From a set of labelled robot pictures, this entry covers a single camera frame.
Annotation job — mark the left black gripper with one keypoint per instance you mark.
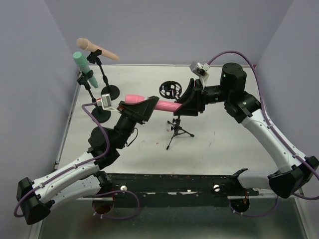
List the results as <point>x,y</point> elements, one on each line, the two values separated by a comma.
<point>133,114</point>

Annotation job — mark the aluminium frame rail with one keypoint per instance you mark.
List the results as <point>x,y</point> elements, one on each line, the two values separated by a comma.
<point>35,229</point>

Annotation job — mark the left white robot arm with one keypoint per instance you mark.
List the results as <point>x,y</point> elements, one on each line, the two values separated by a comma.
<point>83,176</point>

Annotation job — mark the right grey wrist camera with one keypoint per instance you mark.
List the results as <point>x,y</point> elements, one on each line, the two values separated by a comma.
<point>201,70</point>

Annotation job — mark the black tripod microphone stand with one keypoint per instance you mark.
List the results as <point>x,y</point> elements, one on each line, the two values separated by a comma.
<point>172,90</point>

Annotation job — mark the teal toy microphone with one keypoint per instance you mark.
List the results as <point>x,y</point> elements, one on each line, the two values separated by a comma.
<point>82,63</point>

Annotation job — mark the pink toy microphone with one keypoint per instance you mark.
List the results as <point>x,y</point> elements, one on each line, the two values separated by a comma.
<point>160,106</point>

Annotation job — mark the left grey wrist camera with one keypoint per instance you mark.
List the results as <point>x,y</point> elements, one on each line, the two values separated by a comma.
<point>105,102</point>

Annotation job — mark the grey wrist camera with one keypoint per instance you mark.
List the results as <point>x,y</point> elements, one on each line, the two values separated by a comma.
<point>201,70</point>
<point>105,102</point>

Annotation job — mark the beige toy microphone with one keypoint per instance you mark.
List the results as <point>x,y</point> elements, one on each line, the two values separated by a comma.
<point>86,45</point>

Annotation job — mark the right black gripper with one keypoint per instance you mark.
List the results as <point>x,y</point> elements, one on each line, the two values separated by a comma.
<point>199,97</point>

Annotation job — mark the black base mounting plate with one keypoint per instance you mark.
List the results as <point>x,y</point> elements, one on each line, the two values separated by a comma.
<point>166,190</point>

